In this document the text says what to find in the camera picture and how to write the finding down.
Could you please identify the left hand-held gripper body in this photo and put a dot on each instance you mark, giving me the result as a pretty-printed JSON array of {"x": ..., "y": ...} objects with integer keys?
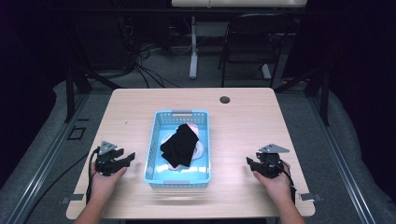
[{"x": 106, "y": 165}]

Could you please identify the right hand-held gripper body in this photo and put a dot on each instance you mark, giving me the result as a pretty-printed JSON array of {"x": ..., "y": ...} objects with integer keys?
[{"x": 272, "y": 165}]

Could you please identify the blue plastic basket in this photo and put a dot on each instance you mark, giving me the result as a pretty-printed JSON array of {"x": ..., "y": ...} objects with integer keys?
[{"x": 152, "y": 161}]

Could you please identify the black sock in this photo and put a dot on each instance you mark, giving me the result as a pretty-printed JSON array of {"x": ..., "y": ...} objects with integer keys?
[{"x": 180, "y": 146}]

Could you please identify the person's left hand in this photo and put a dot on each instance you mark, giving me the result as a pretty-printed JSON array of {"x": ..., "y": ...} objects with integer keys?
[{"x": 102, "y": 186}]

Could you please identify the person's right hand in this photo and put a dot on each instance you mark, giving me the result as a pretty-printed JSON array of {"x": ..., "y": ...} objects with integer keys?
[{"x": 278, "y": 188}]

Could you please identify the black tape rectangle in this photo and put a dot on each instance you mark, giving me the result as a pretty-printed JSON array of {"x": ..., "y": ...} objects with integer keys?
[{"x": 76, "y": 133}]

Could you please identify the pink and white sock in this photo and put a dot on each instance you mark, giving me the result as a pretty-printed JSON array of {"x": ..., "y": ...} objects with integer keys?
[{"x": 199, "y": 152}]

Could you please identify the dark table grommet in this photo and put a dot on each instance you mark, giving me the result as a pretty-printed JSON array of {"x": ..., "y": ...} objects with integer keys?
[{"x": 224, "y": 100}]

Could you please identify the black metal stand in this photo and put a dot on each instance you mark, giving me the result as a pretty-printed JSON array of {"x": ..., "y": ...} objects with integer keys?
[
  {"x": 320, "y": 90},
  {"x": 73, "y": 87}
]

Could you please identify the black folding chair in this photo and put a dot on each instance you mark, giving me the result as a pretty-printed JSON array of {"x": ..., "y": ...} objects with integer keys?
[{"x": 258, "y": 46}]

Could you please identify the white desk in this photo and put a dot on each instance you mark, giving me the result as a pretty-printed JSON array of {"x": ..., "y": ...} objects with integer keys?
[{"x": 193, "y": 46}]

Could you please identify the grey table bracket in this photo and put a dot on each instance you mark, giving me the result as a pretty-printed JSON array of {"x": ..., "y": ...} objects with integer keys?
[
  {"x": 310, "y": 197},
  {"x": 73, "y": 198}
]

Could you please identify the aluminium floor rail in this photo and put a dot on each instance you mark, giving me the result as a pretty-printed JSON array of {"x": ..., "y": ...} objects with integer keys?
[
  {"x": 43, "y": 161},
  {"x": 342, "y": 161}
]

